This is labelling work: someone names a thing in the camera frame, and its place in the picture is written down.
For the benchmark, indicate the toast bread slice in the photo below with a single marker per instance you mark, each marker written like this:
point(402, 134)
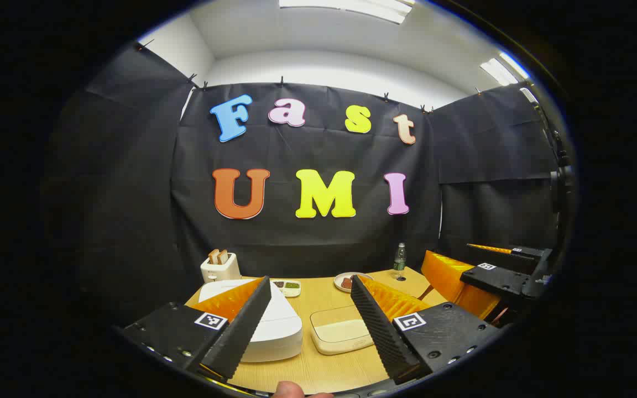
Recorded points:
point(223, 256)
point(214, 256)

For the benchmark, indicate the round white plate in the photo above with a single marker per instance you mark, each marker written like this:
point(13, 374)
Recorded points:
point(339, 284)

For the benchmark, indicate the brown meat piece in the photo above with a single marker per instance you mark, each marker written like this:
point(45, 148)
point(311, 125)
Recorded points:
point(346, 283)

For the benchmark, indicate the white toaster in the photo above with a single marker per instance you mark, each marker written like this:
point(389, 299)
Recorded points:
point(220, 270)

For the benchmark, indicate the white divided seasoning tray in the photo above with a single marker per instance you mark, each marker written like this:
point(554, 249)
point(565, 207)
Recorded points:
point(291, 286)

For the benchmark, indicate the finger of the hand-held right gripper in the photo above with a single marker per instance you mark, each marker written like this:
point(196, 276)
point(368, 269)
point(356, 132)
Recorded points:
point(498, 279)
point(517, 252)

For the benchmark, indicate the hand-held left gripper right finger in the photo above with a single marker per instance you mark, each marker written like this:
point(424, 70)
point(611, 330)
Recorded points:
point(376, 326)

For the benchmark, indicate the black backdrop cloth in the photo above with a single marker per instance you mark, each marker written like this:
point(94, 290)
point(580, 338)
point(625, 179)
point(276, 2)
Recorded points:
point(130, 193)

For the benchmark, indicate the white rice cooker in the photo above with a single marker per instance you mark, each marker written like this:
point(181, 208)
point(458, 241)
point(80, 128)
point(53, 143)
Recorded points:
point(280, 331)

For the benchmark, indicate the black equipment stand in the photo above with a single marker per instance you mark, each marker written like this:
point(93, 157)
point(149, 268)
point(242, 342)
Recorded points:
point(562, 177)

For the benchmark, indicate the green glass bottle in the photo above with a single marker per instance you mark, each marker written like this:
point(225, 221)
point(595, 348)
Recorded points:
point(400, 258)

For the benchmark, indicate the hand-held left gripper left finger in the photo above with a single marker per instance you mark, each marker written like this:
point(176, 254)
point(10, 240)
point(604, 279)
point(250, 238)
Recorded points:
point(241, 326)

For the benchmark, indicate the wide ceiling light panel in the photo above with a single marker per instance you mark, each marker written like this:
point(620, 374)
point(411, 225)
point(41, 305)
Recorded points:
point(351, 8)

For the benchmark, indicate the narrow ceiling light panel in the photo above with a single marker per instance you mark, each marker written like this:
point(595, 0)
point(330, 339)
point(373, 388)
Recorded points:
point(501, 71)

